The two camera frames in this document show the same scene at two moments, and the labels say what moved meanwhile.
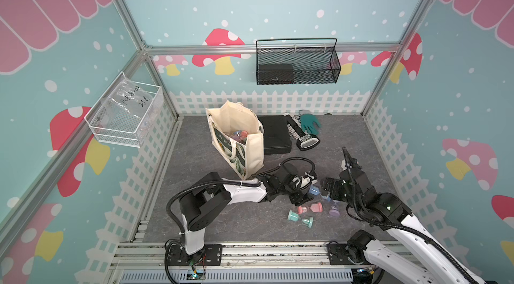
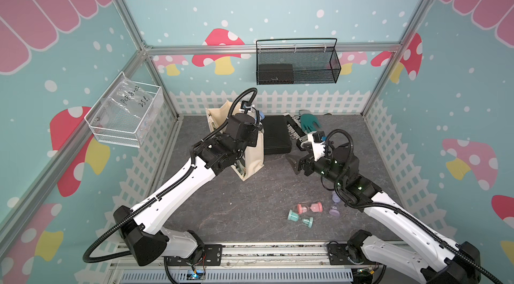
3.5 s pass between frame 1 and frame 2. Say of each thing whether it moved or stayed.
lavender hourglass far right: stayed
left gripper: moved
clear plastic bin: stayed
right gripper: moved
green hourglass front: stayed
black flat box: stayed
